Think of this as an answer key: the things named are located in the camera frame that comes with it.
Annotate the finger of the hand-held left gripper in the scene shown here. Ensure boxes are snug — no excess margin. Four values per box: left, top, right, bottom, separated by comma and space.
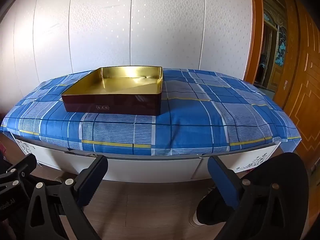
0, 153, 37, 193

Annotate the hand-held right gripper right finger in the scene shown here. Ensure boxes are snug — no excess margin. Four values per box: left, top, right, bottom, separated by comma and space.
207, 155, 295, 240

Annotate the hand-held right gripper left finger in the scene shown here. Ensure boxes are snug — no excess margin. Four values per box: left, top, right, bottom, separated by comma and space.
24, 154, 109, 240

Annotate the golden tin box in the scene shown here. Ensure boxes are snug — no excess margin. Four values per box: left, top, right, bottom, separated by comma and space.
61, 66, 164, 116

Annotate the person's white shoe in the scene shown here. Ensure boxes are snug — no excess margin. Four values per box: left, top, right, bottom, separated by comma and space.
192, 211, 206, 227

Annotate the white floral print cabinet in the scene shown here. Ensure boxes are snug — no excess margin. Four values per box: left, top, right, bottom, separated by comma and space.
11, 132, 280, 183

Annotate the blue plaid cloth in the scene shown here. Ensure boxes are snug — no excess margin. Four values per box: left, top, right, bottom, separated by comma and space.
0, 68, 302, 157

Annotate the carved wooden door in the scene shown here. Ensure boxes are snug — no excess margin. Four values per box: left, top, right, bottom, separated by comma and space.
272, 0, 320, 170

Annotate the door with blue floral glass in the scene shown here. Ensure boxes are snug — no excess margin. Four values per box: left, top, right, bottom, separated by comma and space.
260, 0, 288, 88

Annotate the wooden door frame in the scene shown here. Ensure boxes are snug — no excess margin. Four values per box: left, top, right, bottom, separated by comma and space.
244, 0, 265, 85

